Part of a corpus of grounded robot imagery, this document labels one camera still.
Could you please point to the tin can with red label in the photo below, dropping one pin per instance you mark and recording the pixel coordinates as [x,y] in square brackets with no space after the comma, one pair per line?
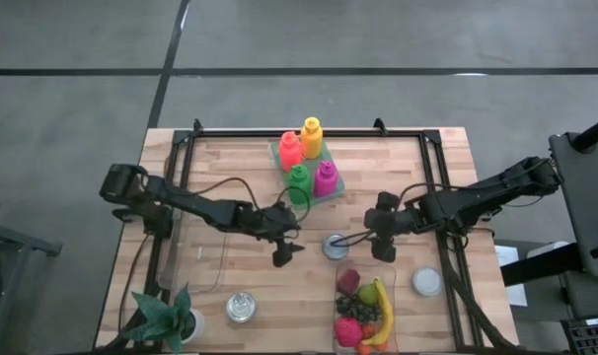
[336,251]

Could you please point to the green plastic bottle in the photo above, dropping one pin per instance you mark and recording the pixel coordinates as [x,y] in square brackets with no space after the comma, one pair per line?
[299,185]

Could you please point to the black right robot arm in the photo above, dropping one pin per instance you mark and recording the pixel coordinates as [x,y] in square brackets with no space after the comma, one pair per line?
[476,197]

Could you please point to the clear plastic bin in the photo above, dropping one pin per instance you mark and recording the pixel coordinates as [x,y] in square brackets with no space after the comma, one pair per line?
[339,305]
[195,276]

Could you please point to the yellow plastic bottle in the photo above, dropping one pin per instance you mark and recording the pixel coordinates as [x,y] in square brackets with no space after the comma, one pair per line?
[312,143]

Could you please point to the grey metal stand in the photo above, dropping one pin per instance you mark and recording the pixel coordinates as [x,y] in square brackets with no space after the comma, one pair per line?
[13,241]

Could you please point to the pink plastic bottle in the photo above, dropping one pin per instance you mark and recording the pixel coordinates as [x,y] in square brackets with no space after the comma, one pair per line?
[326,177]

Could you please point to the grey-blue bracket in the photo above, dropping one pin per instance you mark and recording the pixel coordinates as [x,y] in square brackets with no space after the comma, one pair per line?
[175,217]

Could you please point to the orange plastic bottle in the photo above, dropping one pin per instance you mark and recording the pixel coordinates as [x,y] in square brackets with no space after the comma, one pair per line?
[290,155]

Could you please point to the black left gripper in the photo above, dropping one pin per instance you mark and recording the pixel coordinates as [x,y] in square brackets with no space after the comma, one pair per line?
[264,224]

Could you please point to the tin can with white label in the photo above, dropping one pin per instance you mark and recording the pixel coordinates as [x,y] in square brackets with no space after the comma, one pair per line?
[427,282]

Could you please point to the white paper sheet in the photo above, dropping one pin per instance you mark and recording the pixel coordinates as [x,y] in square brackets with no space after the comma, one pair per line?
[508,256]

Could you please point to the yellow banana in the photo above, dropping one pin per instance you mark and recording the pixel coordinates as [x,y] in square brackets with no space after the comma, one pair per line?
[387,310]

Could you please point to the black desk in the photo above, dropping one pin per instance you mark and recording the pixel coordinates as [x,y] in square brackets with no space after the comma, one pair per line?
[590,207]

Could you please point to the silver tin can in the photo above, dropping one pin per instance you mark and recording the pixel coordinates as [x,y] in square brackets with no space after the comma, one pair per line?
[240,307]

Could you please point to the black aluminium frame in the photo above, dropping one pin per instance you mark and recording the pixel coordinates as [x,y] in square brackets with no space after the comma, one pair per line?
[230,133]

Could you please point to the dark grape bunch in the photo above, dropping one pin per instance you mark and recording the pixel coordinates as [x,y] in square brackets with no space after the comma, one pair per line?
[353,308]

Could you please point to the keyboard with coloured keys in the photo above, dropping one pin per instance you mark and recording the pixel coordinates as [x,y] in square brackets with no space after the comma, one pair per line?
[590,337]

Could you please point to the teal translucent tray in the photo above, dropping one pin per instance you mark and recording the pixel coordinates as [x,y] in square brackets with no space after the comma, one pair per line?
[282,178]

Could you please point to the dark red apple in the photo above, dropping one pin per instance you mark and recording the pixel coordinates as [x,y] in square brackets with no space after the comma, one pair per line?
[347,282]

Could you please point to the black frame clamp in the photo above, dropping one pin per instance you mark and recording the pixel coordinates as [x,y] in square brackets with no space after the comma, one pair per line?
[197,125]
[379,125]

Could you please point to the potted green plant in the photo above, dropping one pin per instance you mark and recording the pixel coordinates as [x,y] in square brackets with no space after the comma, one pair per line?
[163,320]

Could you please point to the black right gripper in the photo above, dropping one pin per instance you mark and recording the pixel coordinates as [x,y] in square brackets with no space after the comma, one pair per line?
[393,222]

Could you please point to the green pear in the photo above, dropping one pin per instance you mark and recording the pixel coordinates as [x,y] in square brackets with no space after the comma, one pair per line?
[367,295]

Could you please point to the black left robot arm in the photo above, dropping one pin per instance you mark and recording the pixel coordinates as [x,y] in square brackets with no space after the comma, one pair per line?
[195,204]

